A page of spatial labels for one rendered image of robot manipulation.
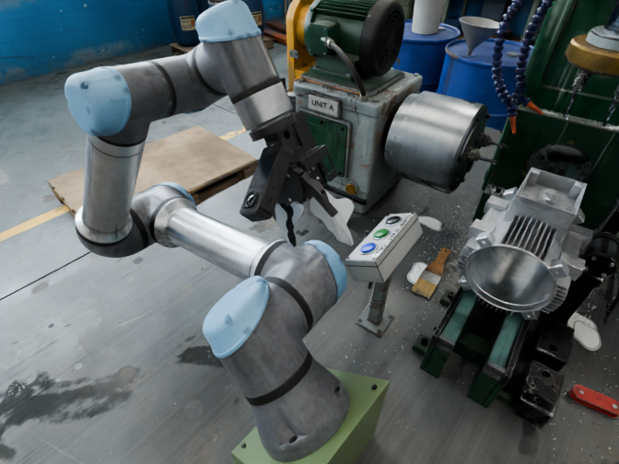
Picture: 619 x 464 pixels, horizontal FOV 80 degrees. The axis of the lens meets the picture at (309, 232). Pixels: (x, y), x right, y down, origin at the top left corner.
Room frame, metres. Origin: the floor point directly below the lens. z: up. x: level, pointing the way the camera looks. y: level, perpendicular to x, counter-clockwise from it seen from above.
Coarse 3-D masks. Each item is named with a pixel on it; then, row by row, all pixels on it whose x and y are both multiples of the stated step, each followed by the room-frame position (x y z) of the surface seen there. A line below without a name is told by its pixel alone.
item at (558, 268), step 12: (504, 192) 0.65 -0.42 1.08; (516, 192) 0.64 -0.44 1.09; (576, 216) 0.56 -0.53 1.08; (480, 240) 0.50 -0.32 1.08; (492, 240) 0.49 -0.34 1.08; (552, 264) 0.43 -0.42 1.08; (564, 264) 0.43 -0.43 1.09; (564, 276) 0.41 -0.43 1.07; (468, 288) 0.49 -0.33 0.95; (528, 312) 0.42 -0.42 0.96
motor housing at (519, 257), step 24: (504, 240) 0.49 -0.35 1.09; (528, 240) 0.46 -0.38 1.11; (552, 240) 0.47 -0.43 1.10; (576, 240) 0.51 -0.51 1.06; (480, 264) 0.54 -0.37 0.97; (504, 264) 0.56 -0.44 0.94; (528, 264) 0.56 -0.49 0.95; (480, 288) 0.49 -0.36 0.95; (504, 288) 0.50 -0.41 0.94; (528, 288) 0.48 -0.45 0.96; (552, 288) 0.44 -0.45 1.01
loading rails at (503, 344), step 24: (456, 312) 0.45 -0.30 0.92; (504, 312) 0.50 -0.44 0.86; (432, 336) 0.39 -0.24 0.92; (456, 336) 0.40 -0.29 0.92; (504, 336) 0.40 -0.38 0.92; (528, 336) 0.46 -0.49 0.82; (432, 360) 0.38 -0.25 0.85; (480, 360) 0.40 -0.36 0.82; (504, 360) 0.35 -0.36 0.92; (480, 384) 0.33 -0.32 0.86; (504, 384) 0.31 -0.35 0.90
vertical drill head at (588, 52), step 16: (592, 32) 0.82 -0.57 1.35; (608, 32) 0.79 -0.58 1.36; (576, 48) 0.80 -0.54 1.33; (592, 48) 0.78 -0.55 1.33; (608, 48) 0.76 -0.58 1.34; (576, 64) 0.79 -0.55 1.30; (592, 64) 0.75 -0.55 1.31; (608, 64) 0.73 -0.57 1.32; (576, 80) 0.78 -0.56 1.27; (576, 96) 0.86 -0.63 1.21
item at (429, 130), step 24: (408, 96) 1.00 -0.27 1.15; (432, 96) 0.97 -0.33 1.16; (408, 120) 0.91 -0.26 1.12; (432, 120) 0.89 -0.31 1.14; (456, 120) 0.86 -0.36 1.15; (480, 120) 0.87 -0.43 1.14; (408, 144) 0.87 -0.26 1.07; (432, 144) 0.84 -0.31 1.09; (456, 144) 0.82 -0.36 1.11; (480, 144) 0.92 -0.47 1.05; (408, 168) 0.87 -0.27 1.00; (432, 168) 0.82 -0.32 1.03; (456, 168) 0.82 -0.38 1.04
